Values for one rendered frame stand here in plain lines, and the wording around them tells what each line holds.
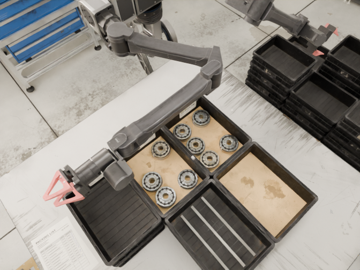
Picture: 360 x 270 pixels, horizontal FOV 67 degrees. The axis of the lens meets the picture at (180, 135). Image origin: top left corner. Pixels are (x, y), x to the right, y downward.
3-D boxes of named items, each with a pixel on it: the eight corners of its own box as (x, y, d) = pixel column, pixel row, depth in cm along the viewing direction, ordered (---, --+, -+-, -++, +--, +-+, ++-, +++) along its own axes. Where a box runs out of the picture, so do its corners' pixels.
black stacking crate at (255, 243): (165, 224, 132) (163, 219, 122) (209, 185, 140) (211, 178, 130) (223, 295, 117) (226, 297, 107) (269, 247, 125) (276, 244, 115)
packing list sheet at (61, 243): (27, 244, 141) (27, 244, 140) (66, 214, 147) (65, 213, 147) (59, 299, 128) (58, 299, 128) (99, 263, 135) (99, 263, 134)
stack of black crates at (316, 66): (270, 65, 262) (277, 46, 242) (290, 49, 271) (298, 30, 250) (305, 89, 247) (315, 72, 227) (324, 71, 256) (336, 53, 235)
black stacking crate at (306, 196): (210, 184, 140) (211, 177, 130) (249, 149, 149) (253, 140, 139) (269, 246, 126) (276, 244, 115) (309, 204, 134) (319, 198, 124)
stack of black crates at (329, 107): (277, 114, 236) (290, 90, 206) (298, 95, 244) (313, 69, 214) (316, 144, 221) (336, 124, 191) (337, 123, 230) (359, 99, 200)
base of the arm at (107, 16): (118, 27, 114) (110, 1, 103) (129, 37, 111) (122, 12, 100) (100, 37, 112) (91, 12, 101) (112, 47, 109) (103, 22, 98)
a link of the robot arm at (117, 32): (226, 64, 101) (230, 44, 92) (218, 92, 95) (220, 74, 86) (118, 40, 109) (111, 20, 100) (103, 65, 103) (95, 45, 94)
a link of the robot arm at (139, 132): (210, 77, 99) (212, 56, 89) (222, 87, 97) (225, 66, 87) (114, 151, 86) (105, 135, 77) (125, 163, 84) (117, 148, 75)
